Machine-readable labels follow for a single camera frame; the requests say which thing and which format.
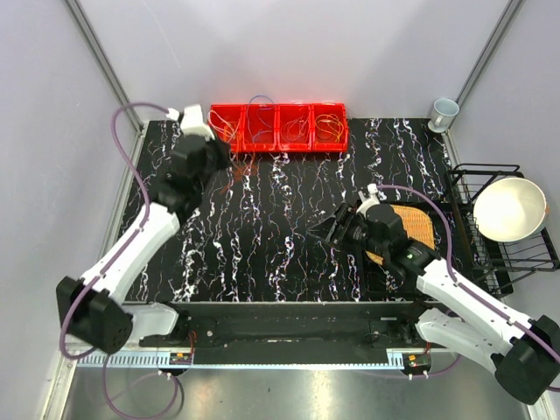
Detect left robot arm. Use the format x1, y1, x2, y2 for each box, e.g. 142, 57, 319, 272
56, 134, 232, 354

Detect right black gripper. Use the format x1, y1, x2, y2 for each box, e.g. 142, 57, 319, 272
306, 202, 388, 259

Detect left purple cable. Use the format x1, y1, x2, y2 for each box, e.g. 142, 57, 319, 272
59, 102, 185, 417

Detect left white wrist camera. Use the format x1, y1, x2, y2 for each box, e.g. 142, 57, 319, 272
179, 104, 215, 141

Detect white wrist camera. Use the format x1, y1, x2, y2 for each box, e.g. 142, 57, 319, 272
179, 104, 215, 141
356, 184, 380, 215

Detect woven bamboo basket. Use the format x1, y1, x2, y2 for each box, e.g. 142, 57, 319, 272
359, 204, 435, 266

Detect blue wire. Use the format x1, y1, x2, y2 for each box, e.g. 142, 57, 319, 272
242, 94, 277, 144

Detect yellow wire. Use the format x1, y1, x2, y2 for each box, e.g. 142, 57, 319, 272
315, 112, 347, 144

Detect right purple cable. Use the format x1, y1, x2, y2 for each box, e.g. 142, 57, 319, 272
349, 183, 560, 393

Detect purple cable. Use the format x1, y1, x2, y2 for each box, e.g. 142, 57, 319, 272
349, 183, 560, 393
59, 102, 185, 417

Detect orange wire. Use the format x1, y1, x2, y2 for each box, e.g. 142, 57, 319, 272
220, 122, 259, 193

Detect white bowl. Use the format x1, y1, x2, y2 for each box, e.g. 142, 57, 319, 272
473, 177, 550, 243

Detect black wire dish rack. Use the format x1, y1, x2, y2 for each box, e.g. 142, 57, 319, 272
442, 164, 559, 285

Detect white wire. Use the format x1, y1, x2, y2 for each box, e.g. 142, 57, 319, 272
208, 108, 240, 144

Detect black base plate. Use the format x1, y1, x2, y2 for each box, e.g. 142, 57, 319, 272
140, 301, 432, 369

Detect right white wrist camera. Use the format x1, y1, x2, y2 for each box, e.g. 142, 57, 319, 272
356, 184, 380, 215

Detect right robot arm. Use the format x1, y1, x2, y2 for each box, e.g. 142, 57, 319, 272
309, 203, 559, 405

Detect white mug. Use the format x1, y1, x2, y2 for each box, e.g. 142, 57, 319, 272
428, 98, 460, 133

